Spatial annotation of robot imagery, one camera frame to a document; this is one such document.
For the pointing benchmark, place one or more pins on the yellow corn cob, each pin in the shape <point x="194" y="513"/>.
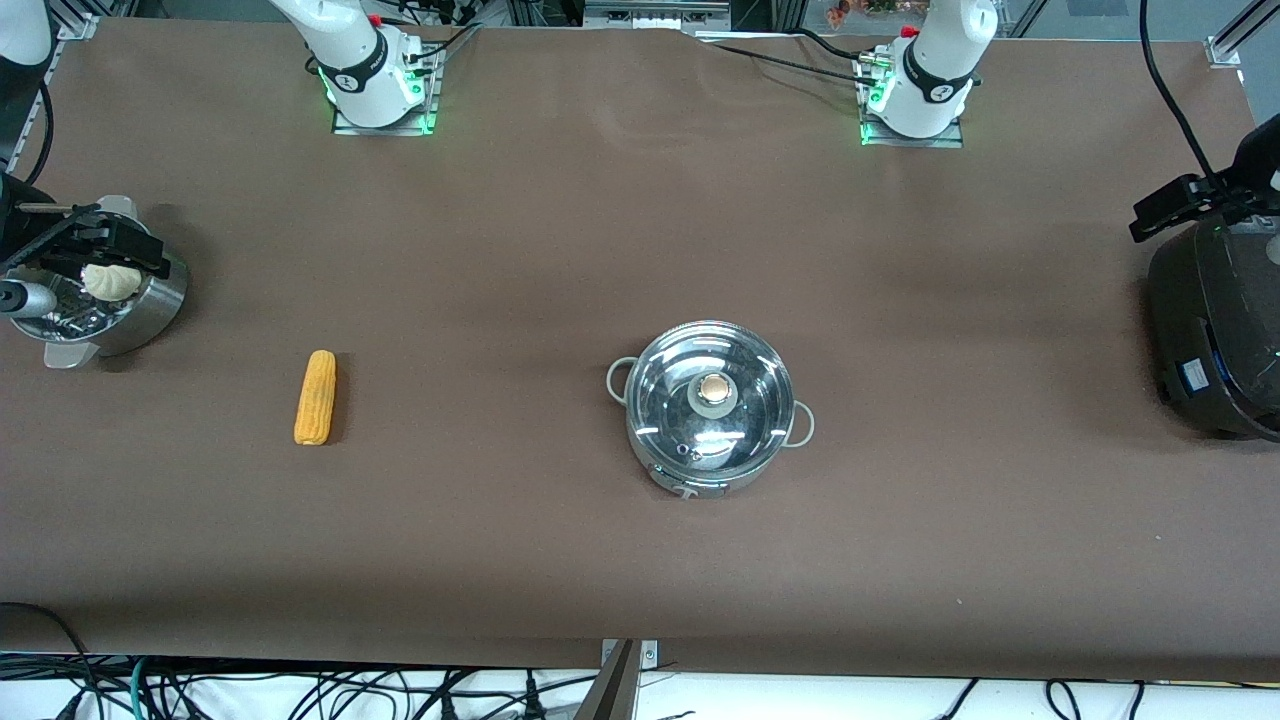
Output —
<point x="316" y="398"/>

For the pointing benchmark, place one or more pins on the glass pot lid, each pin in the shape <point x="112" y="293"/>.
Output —
<point x="670" y="400"/>

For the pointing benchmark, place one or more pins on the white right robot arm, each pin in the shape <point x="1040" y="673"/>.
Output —
<point x="360" y="60"/>

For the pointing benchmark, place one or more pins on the grey pot with steel rim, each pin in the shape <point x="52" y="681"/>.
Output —
<point x="690" y="489"/>

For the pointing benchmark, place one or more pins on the white steamed bun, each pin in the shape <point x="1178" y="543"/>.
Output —
<point x="110" y="285"/>

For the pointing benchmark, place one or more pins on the stainless steel steamer basket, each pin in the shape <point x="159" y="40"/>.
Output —
<point x="160" y="300"/>

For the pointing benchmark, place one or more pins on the black rice cooker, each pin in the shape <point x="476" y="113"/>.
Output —
<point x="1220" y="330"/>

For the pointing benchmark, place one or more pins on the grey metal box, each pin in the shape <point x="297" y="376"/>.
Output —
<point x="655" y="14"/>

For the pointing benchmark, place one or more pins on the dark metal bar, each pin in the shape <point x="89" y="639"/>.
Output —
<point x="610" y="695"/>

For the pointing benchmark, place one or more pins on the aluminium frame profile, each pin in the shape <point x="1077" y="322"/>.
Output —
<point x="78" y="27"/>
<point x="1235" y="40"/>

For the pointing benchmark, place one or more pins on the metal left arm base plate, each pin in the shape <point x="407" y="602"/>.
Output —
<point x="950" y="142"/>

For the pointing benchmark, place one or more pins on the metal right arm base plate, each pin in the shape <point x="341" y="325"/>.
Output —
<point x="385" y="130"/>

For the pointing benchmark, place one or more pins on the silver table bracket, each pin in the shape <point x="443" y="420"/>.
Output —
<point x="648" y="654"/>

